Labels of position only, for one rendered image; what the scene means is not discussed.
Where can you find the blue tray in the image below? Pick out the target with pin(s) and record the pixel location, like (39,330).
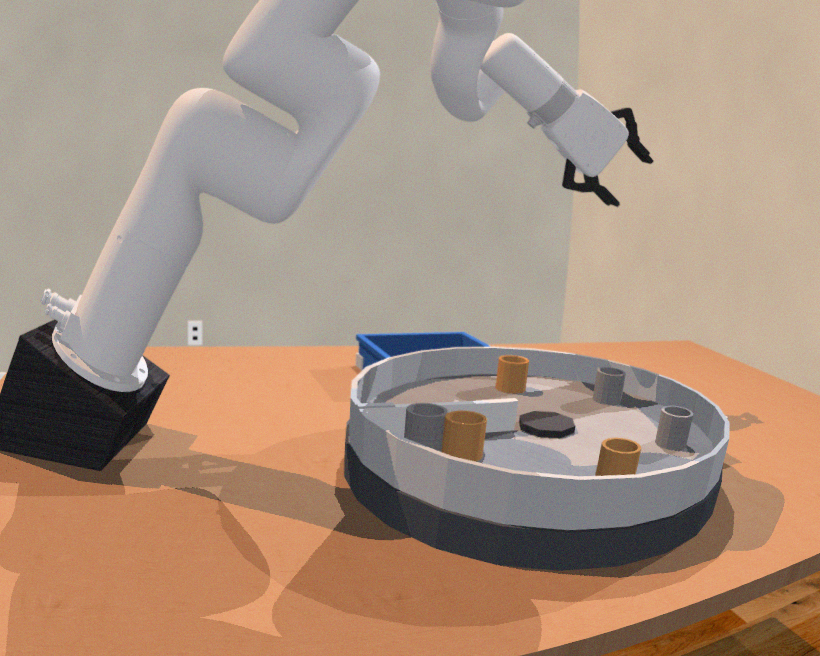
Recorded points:
(389,345)

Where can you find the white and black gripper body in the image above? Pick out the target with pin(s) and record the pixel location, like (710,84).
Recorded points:
(589,135)

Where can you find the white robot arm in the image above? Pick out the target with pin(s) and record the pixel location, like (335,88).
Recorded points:
(210,142)

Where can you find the grey metal bushing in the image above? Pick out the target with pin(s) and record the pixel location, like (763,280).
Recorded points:
(674,426)
(609,386)
(424,424)

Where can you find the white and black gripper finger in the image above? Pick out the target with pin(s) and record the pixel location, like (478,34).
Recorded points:
(633,139)
(594,186)

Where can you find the bronze bushing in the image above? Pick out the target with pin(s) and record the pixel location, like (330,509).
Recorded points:
(465,439)
(512,377)
(613,462)

